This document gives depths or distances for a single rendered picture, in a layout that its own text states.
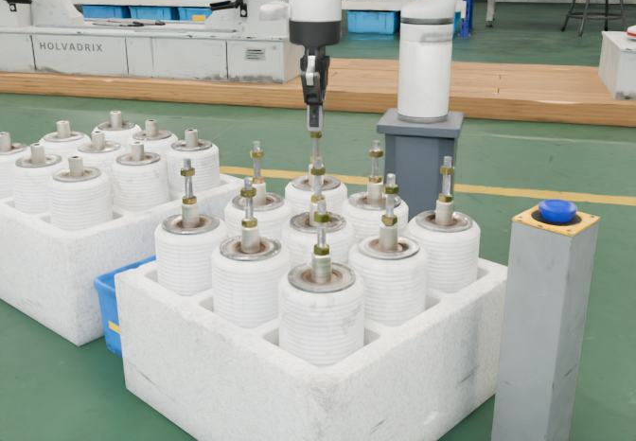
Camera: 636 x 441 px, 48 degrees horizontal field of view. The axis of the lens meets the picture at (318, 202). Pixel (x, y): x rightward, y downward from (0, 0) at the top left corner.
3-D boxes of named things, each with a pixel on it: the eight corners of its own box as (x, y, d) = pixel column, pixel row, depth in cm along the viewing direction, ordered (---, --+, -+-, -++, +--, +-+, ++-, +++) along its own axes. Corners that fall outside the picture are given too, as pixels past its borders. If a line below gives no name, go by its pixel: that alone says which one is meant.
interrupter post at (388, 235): (379, 245, 88) (379, 220, 87) (397, 246, 88) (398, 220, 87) (378, 253, 86) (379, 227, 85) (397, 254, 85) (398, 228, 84)
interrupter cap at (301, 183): (350, 187, 109) (350, 183, 109) (309, 197, 105) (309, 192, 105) (322, 175, 115) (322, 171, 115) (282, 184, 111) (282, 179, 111)
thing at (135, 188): (151, 241, 135) (144, 149, 129) (185, 255, 129) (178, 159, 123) (108, 257, 128) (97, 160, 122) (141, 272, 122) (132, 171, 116)
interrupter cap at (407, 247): (359, 237, 91) (359, 231, 90) (418, 238, 90) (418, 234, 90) (355, 261, 84) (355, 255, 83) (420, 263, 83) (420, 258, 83)
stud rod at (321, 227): (323, 263, 79) (323, 199, 76) (327, 267, 78) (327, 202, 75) (315, 265, 78) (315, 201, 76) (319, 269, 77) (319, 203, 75)
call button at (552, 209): (547, 212, 81) (549, 195, 81) (581, 220, 79) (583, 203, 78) (530, 221, 79) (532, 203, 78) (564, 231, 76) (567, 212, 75)
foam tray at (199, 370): (314, 297, 129) (313, 203, 123) (508, 383, 103) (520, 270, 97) (125, 388, 102) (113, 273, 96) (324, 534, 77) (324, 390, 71)
